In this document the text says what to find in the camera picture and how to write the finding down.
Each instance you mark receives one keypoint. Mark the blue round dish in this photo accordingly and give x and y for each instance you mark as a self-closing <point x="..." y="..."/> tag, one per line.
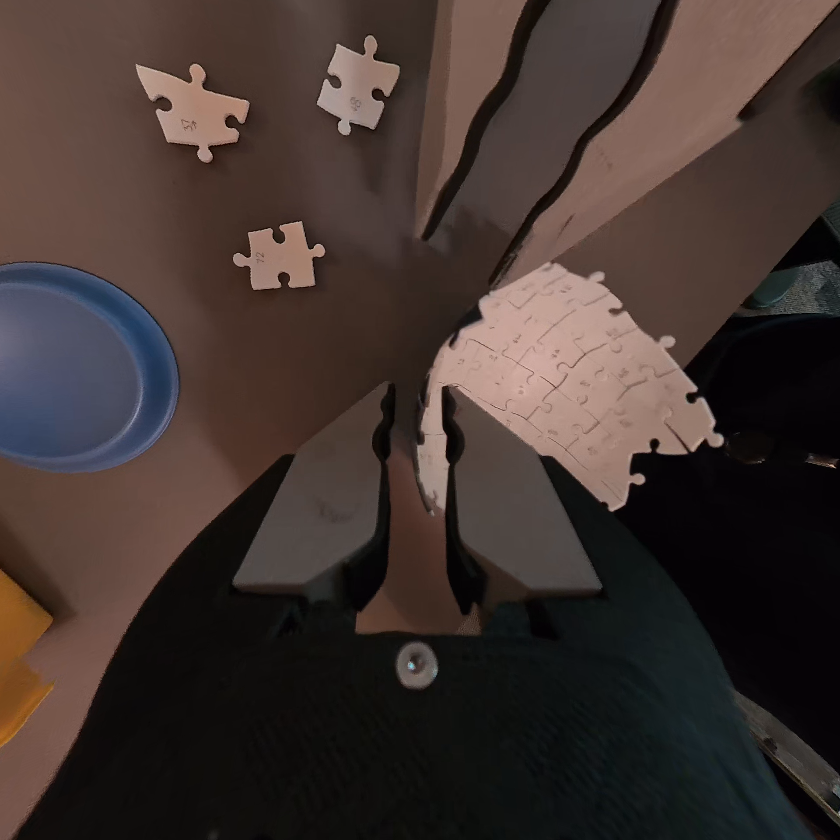
<point x="72" y="374"/>

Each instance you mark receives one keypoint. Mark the white pointed puzzle piece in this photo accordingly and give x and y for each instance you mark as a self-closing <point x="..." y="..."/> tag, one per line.
<point x="190" y="111"/>

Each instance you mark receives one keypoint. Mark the yellow box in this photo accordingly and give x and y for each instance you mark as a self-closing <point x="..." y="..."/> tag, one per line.
<point x="16" y="630"/>

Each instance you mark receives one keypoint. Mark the white partly built puzzle ball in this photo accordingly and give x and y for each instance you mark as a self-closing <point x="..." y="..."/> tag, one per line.
<point x="564" y="367"/>

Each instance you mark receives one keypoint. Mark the metal chair part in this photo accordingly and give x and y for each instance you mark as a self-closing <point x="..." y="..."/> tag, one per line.
<point x="794" y="761"/>

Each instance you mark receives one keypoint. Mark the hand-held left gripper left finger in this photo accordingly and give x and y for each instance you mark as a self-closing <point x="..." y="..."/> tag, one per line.
<point x="315" y="512"/>

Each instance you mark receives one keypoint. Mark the white squarish puzzle piece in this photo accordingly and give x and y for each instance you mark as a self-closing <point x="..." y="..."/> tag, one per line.
<point x="279" y="259"/>

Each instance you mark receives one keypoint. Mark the person's dark torso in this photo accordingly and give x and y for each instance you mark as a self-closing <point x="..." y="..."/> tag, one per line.
<point x="754" y="558"/>

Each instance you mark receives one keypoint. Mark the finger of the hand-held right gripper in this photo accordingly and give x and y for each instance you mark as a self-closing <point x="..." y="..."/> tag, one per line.
<point x="466" y="98"/>
<point x="689" y="98"/>

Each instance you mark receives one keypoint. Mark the metal badge reel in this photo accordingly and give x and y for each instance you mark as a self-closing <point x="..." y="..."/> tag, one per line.
<point x="761" y="446"/>

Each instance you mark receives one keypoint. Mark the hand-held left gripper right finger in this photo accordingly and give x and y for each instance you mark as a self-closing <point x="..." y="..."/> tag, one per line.
<point x="518" y="518"/>

